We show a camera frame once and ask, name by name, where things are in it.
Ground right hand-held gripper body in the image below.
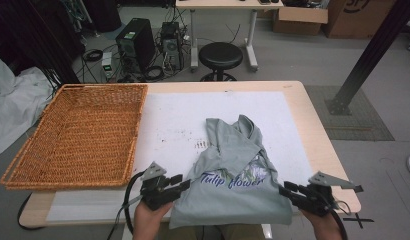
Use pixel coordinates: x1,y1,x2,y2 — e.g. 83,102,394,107
292,170,357,217

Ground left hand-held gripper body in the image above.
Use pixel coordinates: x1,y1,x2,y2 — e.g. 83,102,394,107
139,161,181,212

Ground grey-green printed t-shirt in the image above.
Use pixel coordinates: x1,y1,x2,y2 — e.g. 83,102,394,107
168,114,294,230

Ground orange wicker basket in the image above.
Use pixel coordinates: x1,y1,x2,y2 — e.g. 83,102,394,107
0,83,149,191

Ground person's right hand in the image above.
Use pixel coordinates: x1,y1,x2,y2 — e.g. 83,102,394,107
301,211,344,240

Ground person's left hand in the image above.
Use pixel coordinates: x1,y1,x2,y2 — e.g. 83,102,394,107
132,201,174,240

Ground white table leg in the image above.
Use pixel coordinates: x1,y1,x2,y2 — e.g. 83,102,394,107
121,222,136,240
261,223,273,240

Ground person's khaki pants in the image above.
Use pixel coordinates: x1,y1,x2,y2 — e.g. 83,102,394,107
159,223,266,240

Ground white table mat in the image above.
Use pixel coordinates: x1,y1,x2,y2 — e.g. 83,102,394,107
45,91,316,223

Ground grey floor mat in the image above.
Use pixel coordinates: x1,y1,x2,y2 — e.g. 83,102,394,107
304,85,396,142

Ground black round stool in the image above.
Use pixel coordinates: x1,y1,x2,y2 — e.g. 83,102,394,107
198,41,244,83

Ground white power unit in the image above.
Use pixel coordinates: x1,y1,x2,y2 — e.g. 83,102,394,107
101,51,114,81

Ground small open computer tower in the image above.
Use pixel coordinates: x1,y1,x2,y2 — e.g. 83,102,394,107
159,21,184,71

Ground large black computer tower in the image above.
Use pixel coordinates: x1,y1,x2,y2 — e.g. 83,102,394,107
115,17,157,74

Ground white cloth sheet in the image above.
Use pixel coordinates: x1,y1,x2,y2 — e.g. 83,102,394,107
0,51,56,159

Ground small open cardboard box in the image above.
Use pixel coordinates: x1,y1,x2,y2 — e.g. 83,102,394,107
272,6,329,37

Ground large cardboard box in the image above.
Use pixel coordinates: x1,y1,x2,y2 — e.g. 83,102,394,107
322,0,399,39

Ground white-legged wooden desk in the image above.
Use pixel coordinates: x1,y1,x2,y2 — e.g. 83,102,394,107
175,0,285,73

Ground dark curtain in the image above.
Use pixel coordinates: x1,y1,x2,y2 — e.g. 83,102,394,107
0,0,86,84

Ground left hand-held gripper black cable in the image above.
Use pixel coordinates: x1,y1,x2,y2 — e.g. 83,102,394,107
106,171,151,240

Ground hand-held gripper black cable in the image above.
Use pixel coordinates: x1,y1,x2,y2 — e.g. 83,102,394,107
329,199,352,240
106,171,151,240

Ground right hand-held gripper black cable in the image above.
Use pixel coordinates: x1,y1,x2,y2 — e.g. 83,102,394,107
329,199,352,240

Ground coiled black cable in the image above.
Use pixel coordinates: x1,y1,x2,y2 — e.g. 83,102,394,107
82,48,104,63

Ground black metal post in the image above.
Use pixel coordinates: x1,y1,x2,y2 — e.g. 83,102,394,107
324,0,410,117

